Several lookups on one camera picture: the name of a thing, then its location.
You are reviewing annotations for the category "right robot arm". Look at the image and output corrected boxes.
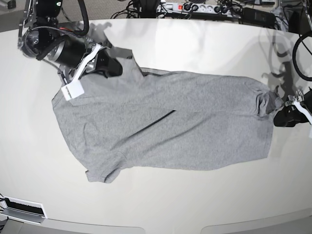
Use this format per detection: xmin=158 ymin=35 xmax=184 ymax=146
xmin=18 ymin=0 xmax=123 ymax=84

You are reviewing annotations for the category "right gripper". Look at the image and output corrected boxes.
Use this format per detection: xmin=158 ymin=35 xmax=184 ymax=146
xmin=47 ymin=38 xmax=123 ymax=78

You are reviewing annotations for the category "grey t-shirt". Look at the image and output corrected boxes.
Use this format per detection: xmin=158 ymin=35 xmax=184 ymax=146
xmin=52 ymin=58 xmax=283 ymax=183

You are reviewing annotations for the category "black power adapter box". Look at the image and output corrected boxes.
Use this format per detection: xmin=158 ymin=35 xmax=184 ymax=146
xmin=238 ymin=8 xmax=276 ymax=28

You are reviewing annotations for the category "white cable slot box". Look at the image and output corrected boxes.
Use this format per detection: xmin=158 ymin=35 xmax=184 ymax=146
xmin=0 ymin=195 xmax=48 ymax=225

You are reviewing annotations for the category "white power strip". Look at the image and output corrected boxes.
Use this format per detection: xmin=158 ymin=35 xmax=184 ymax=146
xmin=156 ymin=2 xmax=238 ymax=17

